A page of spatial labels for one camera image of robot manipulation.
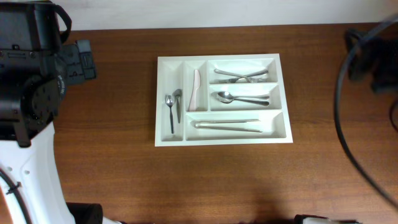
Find pink plastic knife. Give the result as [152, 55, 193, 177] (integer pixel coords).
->
[188, 70, 201, 111]

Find steel fork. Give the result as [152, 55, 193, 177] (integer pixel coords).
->
[213, 68, 269, 83]
[213, 68, 269, 84]

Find small steel teaspoon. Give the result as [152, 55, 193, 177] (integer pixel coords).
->
[165, 95, 174, 134]
[173, 89, 182, 123]

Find steel serving tongs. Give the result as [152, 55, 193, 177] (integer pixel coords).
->
[192, 119, 262, 133]

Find white plastic cutlery tray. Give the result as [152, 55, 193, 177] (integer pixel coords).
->
[155, 54, 293, 147]

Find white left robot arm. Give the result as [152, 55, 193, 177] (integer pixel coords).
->
[1, 1, 109, 223]

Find large steel spoon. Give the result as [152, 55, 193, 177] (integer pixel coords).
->
[216, 93, 270, 105]
[211, 91, 270, 106]

